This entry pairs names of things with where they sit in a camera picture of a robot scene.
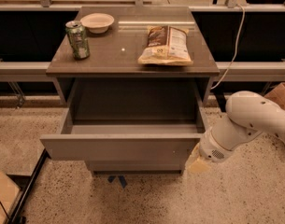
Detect cardboard box right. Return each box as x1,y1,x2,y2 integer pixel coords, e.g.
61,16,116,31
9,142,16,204
264,82,285,110

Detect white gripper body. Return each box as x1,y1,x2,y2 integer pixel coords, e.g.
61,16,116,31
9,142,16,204
199,128,233,162

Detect white cable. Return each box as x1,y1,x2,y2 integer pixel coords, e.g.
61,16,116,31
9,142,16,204
210,4,247,91

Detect wooden board lower left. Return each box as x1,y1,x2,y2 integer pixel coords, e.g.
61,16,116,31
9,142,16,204
0,170,20,224

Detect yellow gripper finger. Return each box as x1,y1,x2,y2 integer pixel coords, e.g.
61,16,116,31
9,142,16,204
185,144,210,174

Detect black metal cart frame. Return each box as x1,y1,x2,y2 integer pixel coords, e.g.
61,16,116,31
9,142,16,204
8,150,49,224

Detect green soda can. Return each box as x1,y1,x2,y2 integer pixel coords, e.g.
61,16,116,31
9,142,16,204
65,21,90,60

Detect grey bottom drawer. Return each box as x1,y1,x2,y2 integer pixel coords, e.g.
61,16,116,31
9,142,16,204
85,161,184,172

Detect grey top drawer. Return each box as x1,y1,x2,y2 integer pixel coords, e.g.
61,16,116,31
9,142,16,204
41,78,207,161

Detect blue tape floor marker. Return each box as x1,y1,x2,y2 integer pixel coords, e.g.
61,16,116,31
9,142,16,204
107,175,127,189

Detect chip bag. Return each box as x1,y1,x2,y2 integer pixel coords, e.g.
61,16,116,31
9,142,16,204
138,25,193,66

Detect white paper bowl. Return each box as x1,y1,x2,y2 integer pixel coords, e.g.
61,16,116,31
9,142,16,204
80,13,115,34

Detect black cable lower left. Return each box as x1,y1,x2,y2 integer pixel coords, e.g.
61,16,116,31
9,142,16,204
0,189,11,224

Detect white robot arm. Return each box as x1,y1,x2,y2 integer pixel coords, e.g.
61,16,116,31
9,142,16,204
185,91,285,174

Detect grey drawer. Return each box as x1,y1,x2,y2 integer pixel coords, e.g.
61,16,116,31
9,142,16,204
85,161,184,172
41,78,207,161

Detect brown drawer cabinet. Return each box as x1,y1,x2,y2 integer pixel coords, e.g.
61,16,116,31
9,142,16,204
47,7,219,168

